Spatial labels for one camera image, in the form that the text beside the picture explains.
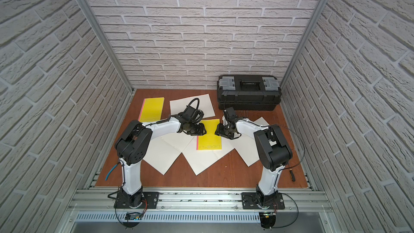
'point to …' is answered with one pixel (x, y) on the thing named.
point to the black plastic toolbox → (248, 92)
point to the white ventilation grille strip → (120, 217)
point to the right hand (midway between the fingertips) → (220, 133)
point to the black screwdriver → (292, 175)
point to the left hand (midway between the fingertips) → (207, 130)
